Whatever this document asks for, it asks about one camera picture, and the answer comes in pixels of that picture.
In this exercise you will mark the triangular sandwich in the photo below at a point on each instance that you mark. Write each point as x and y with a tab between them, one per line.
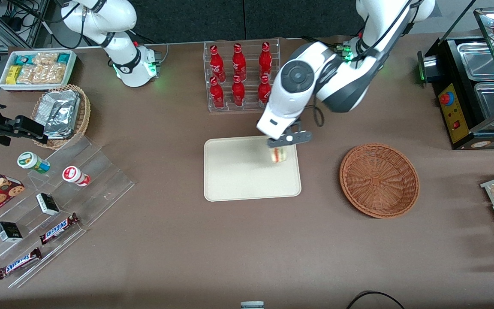
279	156

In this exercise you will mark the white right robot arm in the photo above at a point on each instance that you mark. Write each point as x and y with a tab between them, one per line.
118	43

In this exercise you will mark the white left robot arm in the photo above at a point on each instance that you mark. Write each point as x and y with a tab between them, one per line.
290	98

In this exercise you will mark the cream plastic tray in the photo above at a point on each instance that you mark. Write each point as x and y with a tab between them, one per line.
238	171

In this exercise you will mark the tan wicker basket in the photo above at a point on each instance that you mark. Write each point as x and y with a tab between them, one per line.
83	116

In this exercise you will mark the round brown wicker basket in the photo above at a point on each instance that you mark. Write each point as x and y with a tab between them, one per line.
378	180

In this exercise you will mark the green lid white cup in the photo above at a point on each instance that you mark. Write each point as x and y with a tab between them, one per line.
30	161

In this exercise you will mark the silver foil pack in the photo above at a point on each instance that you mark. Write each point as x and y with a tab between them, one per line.
60	99
60	122

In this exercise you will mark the white snack bin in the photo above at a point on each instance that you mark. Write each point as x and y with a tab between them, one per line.
3	81

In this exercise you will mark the clear acrylic bottle rack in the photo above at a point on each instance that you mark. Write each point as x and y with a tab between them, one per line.
250	107

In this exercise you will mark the red lid white cup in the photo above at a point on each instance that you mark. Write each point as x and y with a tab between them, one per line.
73	175

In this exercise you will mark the red cola bottle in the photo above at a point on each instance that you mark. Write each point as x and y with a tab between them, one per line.
217	95
239	62
238	93
263	92
217	64
265	60

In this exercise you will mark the yellow snack pack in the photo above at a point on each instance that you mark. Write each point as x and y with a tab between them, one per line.
13	74

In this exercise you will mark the clear bag of crackers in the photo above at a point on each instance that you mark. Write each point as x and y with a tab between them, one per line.
53	73
45	58
27	74

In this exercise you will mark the small black box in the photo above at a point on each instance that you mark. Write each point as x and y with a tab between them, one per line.
47	204
9	231

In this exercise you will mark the teal snack pack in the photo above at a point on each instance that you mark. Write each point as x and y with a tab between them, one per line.
63	57
22	59

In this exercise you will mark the clear acrylic stepped stand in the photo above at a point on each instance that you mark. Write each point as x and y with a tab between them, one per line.
101	180

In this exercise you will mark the brown Snickers bar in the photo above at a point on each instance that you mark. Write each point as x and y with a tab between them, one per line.
19	263
58	228

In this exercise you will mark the black food warmer cabinet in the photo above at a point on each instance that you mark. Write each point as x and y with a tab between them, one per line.
455	124

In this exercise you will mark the small grey device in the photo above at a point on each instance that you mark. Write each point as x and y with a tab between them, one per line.
252	305

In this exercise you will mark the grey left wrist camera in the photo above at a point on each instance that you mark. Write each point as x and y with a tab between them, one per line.
300	137

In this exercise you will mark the aluminium frame rack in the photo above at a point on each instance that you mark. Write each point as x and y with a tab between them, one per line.
37	21

